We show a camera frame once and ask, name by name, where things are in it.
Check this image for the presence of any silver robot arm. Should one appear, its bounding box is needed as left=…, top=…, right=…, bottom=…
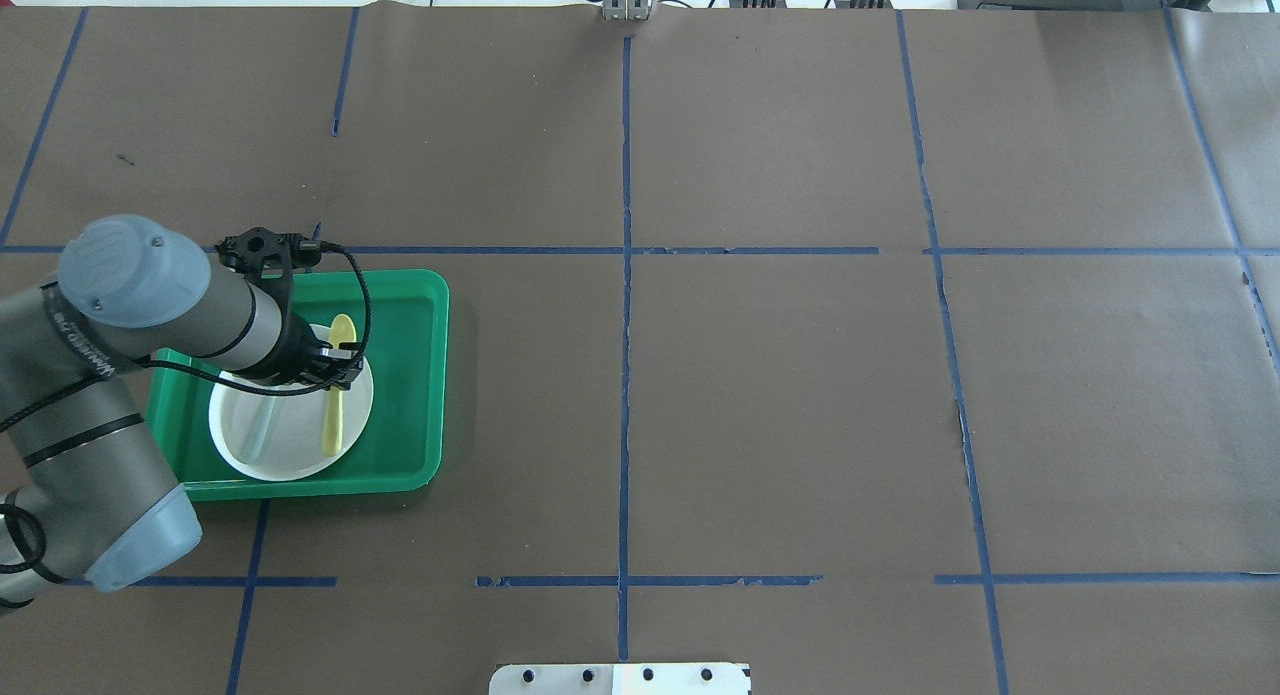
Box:
left=1, top=215, right=369, bottom=614

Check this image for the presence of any green plastic tray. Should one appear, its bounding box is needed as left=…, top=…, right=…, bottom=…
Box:
left=145, top=268, right=449, bottom=502

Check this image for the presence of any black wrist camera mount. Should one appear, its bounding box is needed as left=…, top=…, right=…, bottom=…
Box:
left=212, top=227, right=323, bottom=315

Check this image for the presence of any white round plate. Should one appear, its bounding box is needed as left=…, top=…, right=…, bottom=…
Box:
left=207, top=361, right=376, bottom=483

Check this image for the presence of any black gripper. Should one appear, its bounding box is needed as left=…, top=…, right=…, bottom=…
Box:
left=262, top=315, right=364, bottom=390

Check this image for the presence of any yellow plastic spoon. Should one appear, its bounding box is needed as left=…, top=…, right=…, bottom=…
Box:
left=321, top=314, right=357, bottom=458

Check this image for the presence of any pale green plastic fork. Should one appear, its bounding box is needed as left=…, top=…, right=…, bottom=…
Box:
left=236, top=395, right=278, bottom=465

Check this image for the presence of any white camera pillar with base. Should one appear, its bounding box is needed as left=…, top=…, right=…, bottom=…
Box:
left=488, top=662, right=753, bottom=694

